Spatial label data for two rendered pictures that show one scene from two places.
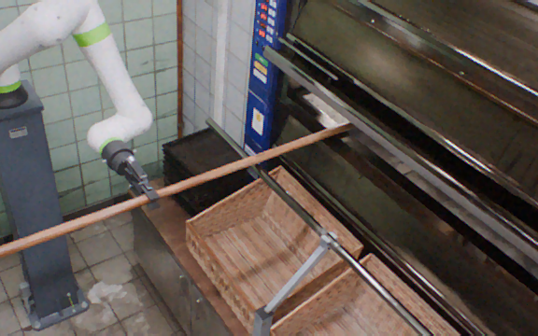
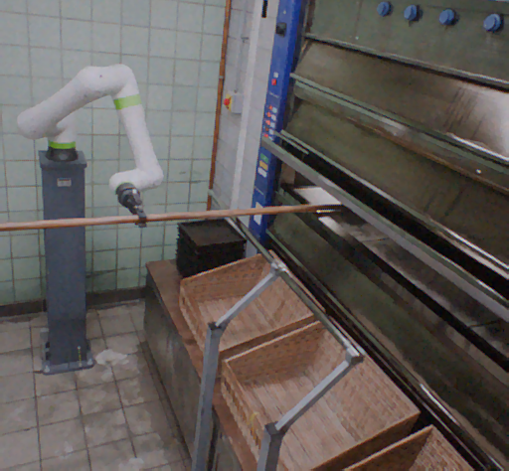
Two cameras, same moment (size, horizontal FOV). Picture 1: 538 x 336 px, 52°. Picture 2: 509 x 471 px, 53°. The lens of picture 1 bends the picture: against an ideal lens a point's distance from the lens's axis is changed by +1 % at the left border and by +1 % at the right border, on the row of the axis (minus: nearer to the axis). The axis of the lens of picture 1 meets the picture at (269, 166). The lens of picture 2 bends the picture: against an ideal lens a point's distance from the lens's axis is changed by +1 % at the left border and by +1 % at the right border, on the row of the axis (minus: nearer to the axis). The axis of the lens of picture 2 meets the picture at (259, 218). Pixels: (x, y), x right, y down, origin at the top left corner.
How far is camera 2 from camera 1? 67 cm
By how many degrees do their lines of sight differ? 18
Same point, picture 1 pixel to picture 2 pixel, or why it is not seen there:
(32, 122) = (76, 176)
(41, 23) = (87, 78)
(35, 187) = (69, 234)
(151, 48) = (190, 161)
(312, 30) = (299, 126)
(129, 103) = (145, 158)
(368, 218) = (330, 283)
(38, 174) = not seen: hidden behind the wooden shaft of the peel
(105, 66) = (131, 126)
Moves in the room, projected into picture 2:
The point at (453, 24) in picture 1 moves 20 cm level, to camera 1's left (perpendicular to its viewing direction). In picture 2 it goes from (388, 95) to (331, 85)
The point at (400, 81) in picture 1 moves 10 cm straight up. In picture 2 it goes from (355, 152) to (361, 127)
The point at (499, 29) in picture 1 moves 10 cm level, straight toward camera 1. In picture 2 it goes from (418, 92) to (407, 94)
